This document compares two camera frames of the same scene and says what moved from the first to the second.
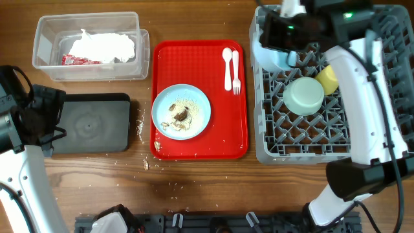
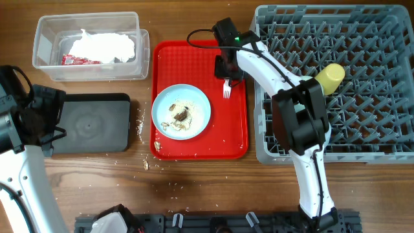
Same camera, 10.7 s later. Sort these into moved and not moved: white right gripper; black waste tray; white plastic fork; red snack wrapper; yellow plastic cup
Moved: white right gripper; white plastic fork
Not moved: yellow plastic cup; red snack wrapper; black waste tray
